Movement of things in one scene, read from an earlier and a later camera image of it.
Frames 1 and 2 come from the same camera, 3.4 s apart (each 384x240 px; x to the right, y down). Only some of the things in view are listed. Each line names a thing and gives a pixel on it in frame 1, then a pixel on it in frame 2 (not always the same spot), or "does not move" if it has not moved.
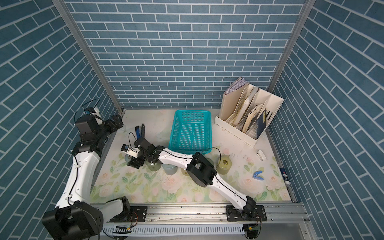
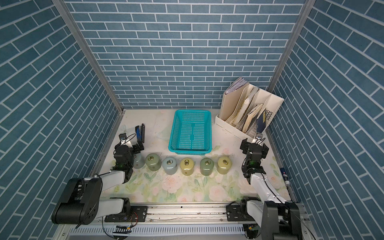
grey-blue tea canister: [170, 169] does not move
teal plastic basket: [191, 131] does not move
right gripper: [135, 162] to [246, 145]
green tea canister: [153, 167] does not move
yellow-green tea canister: [224, 165] does not move
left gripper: [119, 123] to [137, 150]
